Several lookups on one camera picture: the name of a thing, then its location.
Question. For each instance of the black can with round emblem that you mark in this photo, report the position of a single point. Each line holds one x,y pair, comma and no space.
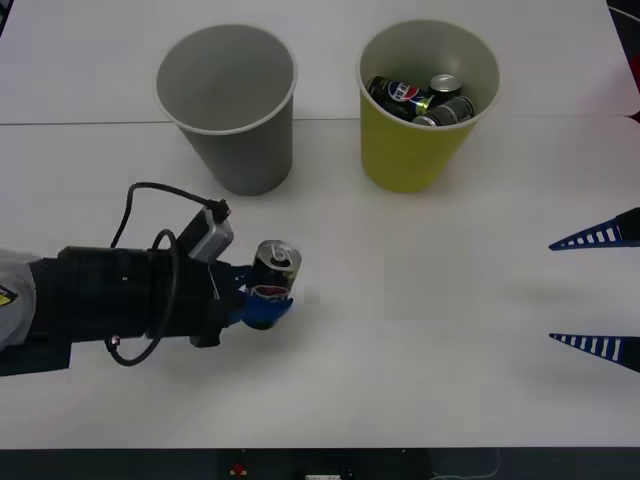
397,92
272,272

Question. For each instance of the black can with grey print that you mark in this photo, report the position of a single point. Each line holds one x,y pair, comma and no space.
450,111

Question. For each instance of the red round button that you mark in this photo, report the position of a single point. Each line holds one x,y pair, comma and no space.
237,470

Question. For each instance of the yellow-green plastic waste bin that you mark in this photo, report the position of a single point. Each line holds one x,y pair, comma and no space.
400,155

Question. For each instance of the black can with silver top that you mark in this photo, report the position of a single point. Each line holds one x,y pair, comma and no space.
445,85

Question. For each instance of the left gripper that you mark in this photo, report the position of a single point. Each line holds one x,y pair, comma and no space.
190,300

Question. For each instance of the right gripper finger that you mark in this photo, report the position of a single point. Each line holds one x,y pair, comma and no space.
627,350
625,231

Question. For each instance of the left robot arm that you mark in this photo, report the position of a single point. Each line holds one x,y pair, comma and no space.
100,290

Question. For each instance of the grey plastic waste bin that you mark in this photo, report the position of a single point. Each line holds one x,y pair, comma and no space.
225,70

